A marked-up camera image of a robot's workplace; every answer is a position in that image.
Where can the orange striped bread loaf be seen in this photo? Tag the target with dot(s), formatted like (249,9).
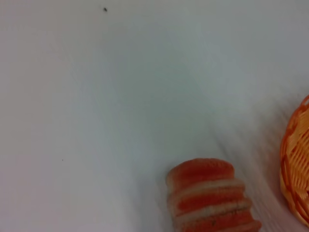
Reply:
(210,198)

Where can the orange woven plastic basket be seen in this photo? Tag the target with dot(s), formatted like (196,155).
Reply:
(298,164)

